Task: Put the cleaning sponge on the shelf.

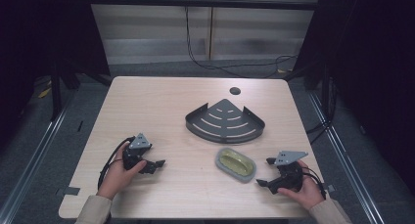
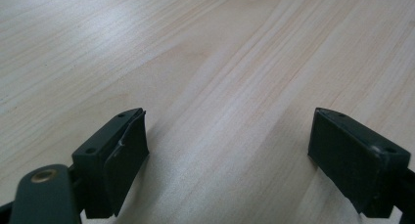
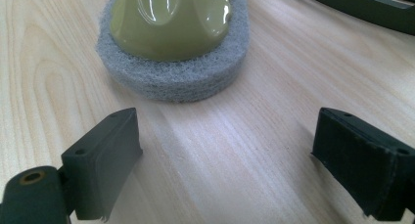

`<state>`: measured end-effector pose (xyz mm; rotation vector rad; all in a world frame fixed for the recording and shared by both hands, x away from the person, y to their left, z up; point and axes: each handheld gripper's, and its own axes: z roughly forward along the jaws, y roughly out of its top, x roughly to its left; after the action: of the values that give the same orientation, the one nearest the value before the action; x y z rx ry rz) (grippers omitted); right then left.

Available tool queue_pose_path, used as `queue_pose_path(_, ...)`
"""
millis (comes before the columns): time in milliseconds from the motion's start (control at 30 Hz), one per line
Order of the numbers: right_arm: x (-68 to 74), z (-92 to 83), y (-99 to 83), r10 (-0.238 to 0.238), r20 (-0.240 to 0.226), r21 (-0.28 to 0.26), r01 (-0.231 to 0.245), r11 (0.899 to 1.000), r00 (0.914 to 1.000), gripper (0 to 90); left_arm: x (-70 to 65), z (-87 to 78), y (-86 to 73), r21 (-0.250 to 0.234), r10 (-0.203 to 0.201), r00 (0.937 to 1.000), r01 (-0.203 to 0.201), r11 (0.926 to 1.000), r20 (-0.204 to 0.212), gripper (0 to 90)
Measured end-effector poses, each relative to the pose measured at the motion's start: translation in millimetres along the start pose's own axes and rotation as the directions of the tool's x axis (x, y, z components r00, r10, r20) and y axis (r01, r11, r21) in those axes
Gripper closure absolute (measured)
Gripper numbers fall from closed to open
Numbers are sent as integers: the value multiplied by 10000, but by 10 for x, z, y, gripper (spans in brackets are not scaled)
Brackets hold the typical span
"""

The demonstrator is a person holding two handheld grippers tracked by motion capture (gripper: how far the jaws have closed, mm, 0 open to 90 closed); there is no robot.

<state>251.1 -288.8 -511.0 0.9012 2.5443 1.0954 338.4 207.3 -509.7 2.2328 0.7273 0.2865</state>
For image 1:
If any person's left hand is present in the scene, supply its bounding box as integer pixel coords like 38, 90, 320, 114
96, 142, 148, 201

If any black floor cable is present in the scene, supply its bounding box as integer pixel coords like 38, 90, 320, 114
305, 119, 332, 146

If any grey and yellow soap dish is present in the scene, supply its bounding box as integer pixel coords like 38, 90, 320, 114
214, 147, 257, 184

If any person's right hand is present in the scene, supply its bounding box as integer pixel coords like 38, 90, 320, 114
277, 159, 326, 212

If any black horizontal frame bar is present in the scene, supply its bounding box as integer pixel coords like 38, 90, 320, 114
86, 0, 320, 12

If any right hand-held gripper cable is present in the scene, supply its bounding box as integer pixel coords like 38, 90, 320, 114
301, 166, 328, 201

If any black wall cable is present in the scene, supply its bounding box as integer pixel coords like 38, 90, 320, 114
184, 5, 299, 79

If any black curtain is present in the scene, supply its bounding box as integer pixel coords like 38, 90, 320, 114
292, 0, 415, 196
0, 0, 112, 150

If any metal floor rail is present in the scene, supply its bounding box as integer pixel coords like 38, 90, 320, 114
306, 90, 388, 224
0, 93, 77, 224

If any black metal stand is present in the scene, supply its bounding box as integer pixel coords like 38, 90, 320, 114
283, 62, 334, 127
48, 59, 114, 122

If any yellow floor tape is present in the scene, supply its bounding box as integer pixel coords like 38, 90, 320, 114
37, 86, 53, 100

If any black metal corner shelf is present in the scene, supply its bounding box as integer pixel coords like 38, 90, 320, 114
184, 98, 266, 145

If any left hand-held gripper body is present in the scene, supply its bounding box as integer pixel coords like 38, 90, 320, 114
121, 132, 154, 171

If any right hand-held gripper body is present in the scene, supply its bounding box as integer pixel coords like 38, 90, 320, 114
267, 150, 309, 196

